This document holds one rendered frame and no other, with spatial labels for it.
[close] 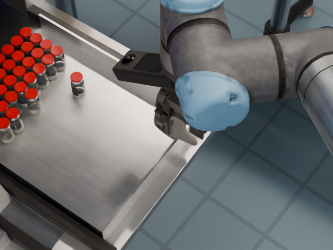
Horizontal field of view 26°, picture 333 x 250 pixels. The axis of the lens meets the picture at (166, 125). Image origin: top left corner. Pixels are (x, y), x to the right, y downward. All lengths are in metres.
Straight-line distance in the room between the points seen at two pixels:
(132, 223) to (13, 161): 0.22
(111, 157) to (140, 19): 1.35
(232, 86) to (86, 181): 0.42
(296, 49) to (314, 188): 1.36
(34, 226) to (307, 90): 0.51
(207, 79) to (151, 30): 1.66
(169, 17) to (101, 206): 0.37
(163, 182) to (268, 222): 0.98
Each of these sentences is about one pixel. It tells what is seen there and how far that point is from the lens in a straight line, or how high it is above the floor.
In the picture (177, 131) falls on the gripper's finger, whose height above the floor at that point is 0.96.
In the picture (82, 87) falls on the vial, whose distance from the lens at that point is 1.19.
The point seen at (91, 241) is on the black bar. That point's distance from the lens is 1.06.
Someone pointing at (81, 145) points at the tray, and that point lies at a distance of 1.16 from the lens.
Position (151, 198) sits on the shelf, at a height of 0.88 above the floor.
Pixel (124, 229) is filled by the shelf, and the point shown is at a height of 0.88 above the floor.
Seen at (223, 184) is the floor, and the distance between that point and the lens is 2.11.
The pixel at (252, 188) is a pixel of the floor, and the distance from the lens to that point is 2.12.
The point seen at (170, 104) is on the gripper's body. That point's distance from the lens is 1.00.
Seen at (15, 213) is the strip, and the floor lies 0.88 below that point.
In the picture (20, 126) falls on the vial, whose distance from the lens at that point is 1.17.
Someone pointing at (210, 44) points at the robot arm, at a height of 1.25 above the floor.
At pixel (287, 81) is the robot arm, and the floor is 1.23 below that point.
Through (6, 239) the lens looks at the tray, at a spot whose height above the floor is 0.90.
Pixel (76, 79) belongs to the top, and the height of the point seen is 0.93.
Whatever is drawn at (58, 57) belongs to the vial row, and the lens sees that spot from 1.21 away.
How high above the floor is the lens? 1.88
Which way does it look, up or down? 58 degrees down
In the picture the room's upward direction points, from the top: straight up
